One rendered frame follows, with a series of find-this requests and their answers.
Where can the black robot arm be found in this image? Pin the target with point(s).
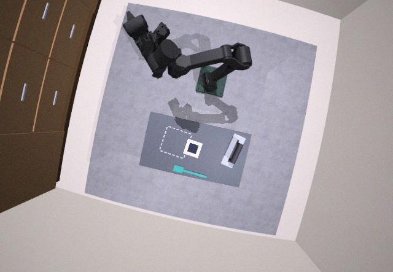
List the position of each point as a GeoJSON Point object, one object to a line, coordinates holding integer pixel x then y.
{"type": "Point", "coordinates": [169, 55]}

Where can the grey rectangular mat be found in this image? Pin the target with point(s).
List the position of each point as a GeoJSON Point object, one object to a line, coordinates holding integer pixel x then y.
{"type": "Point", "coordinates": [215, 142]}

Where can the turquoise flat trowel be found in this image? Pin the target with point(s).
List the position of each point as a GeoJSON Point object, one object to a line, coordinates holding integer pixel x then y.
{"type": "Point", "coordinates": [181, 169]}

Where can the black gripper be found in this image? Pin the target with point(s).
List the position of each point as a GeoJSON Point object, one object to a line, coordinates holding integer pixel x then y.
{"type": "Point", "coordinates": [137, 28]}

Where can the beige square tile with dark square centre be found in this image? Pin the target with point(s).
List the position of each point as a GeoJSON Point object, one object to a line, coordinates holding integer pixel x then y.
{"type": "Point", "coordinates": [192, 148]}

